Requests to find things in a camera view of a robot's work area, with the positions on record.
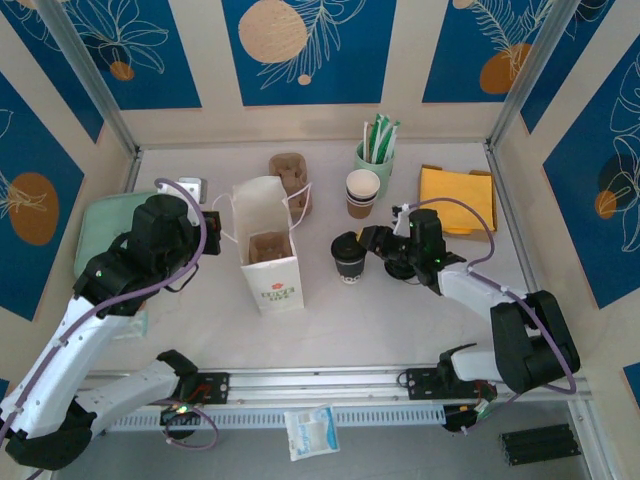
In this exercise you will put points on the white paper takeout bag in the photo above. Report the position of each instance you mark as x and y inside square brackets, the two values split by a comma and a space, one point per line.
[272, 292]

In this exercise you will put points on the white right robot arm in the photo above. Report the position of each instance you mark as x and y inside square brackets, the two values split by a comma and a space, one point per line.
[475, 290]

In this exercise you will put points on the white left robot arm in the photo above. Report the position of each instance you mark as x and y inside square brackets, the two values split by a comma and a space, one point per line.
[65, 350]

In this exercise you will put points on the brown paper cup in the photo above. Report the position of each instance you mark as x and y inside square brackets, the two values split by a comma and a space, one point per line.
[361, 211]

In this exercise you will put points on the stack of yellow napkins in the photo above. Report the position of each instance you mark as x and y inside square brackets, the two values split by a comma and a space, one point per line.
[470, 238]

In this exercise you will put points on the stack of paper cups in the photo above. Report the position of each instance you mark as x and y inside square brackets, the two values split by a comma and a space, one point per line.
[362, 184]

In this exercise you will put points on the mint green square container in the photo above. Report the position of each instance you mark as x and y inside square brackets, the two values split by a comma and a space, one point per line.
[100, 230]

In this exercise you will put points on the pale green straw mug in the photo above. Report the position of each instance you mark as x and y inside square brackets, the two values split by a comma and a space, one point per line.
[385, 172]

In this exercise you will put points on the yellow napkin stack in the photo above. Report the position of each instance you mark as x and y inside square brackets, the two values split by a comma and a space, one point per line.
[457, 185]

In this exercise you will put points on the pale translucent plastic bottle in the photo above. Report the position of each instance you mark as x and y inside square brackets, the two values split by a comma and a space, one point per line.
[136, 325]

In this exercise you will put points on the right base circuit board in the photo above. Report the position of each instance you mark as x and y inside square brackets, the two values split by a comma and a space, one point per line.
[481, 410]

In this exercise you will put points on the base circuit board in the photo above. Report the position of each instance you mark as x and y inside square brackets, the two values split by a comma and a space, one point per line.
[481, 410]
[175, 412]

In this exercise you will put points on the left base circuit board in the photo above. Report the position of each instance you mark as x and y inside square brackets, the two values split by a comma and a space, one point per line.
[175, 412]

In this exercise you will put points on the white blue printed packet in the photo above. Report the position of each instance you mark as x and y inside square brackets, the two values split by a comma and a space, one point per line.
[310, 432]

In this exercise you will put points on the black extrusion pieces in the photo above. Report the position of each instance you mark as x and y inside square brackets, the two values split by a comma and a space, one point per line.
[540, 445]

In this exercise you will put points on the left aluminium side rail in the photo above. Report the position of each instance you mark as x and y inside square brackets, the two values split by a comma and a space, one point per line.
[134, 172]

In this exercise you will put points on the aluminium side rail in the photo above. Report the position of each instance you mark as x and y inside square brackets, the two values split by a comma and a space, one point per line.
[134, 172]
[507, 200]

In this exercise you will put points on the right aluminium side rail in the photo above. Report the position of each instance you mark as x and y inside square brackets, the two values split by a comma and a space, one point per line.
[507, 200]

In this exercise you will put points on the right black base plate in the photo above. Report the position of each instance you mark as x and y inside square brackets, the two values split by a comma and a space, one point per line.
[420, 385]

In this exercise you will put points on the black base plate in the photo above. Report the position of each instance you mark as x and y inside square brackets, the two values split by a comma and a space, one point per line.
[220, 387]
[420, 385]

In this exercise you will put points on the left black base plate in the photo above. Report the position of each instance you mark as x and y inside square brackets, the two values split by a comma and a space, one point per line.
[220, 387]

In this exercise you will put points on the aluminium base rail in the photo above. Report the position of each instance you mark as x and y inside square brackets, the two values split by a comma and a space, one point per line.
[320, 382]

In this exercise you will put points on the left aluminium frame post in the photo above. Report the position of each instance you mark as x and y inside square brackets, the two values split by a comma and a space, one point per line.
[85, 65]

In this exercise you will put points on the aluminium frame post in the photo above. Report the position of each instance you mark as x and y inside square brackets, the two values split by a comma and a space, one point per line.
[531, 65]
[85, 65]

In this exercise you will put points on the right aluminium frame post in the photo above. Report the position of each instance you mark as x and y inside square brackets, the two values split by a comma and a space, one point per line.
[531, 65]

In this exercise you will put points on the right lower frame post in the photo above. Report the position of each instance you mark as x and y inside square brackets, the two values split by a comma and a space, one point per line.
[586, 440]

